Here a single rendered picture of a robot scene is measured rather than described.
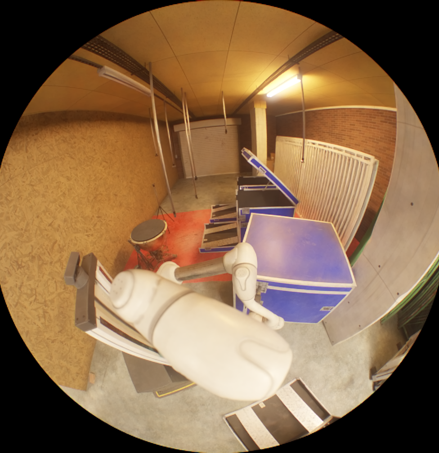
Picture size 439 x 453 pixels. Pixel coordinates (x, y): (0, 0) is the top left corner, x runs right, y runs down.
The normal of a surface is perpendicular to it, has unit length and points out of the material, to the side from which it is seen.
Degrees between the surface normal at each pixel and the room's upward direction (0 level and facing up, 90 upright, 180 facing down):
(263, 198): 90
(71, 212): 90
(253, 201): 90
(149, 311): 20
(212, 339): 3
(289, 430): 2
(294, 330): 0
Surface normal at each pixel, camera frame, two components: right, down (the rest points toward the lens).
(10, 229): 1.00, -0.09
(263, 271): -0.08, -0.82
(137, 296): 0.37, -0.56
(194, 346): -0.21, -0.63
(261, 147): 0.04, 0.56
